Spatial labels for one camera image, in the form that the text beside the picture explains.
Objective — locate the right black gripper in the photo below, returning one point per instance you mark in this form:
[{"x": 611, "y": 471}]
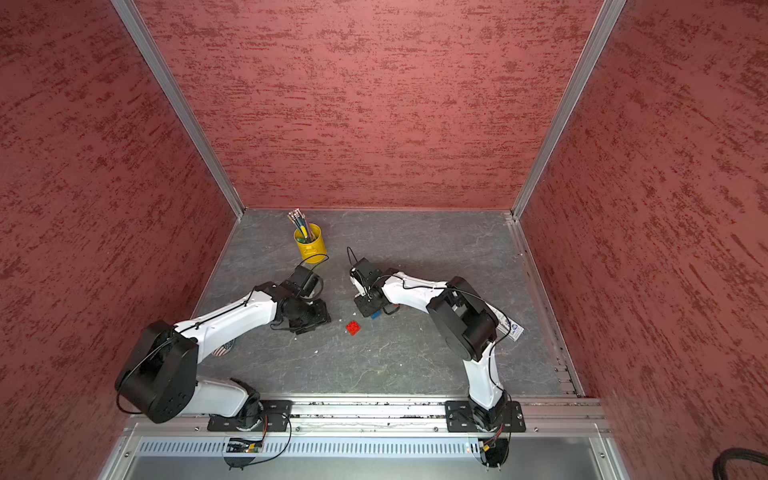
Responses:
[{"x": 366, "y": 311}]

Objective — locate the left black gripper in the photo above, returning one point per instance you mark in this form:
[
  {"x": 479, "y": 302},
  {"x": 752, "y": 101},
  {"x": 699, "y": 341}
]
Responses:
[{"x": 322, "y": 317}]

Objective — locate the red lego brick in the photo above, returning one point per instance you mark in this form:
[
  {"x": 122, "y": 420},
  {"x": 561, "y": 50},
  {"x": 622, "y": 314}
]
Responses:
[{"x": 353, "y": 328}]

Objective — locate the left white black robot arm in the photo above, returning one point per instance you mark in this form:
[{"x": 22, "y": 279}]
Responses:
[{"x": 160, "y": 380}]

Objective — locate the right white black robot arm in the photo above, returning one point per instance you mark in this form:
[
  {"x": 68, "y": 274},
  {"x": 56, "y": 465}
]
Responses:
[{"x": 468, "y": 324}]

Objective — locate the yellow pencil cup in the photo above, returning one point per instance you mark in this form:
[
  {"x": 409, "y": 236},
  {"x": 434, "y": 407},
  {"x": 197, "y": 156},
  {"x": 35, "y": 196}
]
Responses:
[{"x": 312, "y": 252}]

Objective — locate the bundle of coloured pencils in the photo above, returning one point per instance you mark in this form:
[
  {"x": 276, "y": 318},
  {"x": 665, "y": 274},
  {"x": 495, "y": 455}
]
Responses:
[{"x": 302, "y": 226}]

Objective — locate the red blue white packet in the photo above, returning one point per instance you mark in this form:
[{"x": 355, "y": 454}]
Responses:
[{"x": 507, "y": 327}]

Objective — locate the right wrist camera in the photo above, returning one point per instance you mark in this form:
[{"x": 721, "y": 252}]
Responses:
[{"x": 364, "y": 275}]

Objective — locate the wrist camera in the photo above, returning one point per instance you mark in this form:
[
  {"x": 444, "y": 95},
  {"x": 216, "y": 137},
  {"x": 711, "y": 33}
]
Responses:
[
  {"x": 364, "y": 275},
  {"x": 303, "y": 279}
]

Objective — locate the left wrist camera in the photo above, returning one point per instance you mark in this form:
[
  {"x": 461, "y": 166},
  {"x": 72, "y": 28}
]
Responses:
[{"x": 303, "y": 279}]

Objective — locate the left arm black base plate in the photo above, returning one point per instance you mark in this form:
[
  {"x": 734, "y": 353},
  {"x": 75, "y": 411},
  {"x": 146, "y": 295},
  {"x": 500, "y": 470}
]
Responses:
[{"x": 266, "y": 416}]

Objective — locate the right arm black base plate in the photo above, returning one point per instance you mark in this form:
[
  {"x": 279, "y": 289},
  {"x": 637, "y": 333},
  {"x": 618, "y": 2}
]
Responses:
[{"x": 466, "y": 416}]

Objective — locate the left aluminium corner post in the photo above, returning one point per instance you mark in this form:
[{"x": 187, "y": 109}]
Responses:
[{"x": 135, "y": 25}]

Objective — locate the aluminium corner post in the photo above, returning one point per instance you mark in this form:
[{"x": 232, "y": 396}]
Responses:
[
  {"x": 135, "y": 25},
  {"x": 597, "y": 39}
]

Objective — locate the aluminium front rail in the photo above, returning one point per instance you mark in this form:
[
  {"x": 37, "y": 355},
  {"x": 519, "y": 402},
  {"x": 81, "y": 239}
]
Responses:
[{"x": 396, "y": 416}]

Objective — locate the right aluminium corner post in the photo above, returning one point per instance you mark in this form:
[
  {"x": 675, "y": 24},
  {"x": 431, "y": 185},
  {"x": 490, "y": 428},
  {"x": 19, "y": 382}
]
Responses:
[{"x": 597, "y": 39}]

